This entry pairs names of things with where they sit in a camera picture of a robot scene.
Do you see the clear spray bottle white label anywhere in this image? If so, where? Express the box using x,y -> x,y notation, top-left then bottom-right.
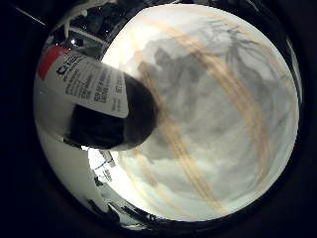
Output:
33,45 -> 159,153

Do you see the white cloth with tan stripes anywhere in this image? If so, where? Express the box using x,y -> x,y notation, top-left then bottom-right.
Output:
88,3 -> 301,223

